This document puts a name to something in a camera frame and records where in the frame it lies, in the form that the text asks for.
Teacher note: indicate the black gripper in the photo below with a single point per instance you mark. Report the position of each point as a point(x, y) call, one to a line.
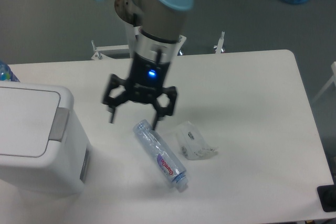
point(148, 81)

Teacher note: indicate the white trash can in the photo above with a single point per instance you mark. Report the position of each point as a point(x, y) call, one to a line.
point(44, 147)

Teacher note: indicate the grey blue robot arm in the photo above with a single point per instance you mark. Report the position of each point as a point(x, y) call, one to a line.
point(160, 28)

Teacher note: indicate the clear plastic wrapper bag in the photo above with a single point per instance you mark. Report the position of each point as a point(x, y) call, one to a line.
point(192, 143)

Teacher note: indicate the clear plastic water bottle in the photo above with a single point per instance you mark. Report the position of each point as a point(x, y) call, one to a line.
point(156, 147)

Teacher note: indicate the white furniture piece right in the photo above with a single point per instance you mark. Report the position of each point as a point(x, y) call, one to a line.
point(328, 84)

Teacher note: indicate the black device at edge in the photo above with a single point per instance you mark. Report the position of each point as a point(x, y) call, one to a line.
point(326, 195)

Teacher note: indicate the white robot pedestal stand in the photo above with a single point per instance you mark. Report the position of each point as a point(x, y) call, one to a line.
point(130, 17)

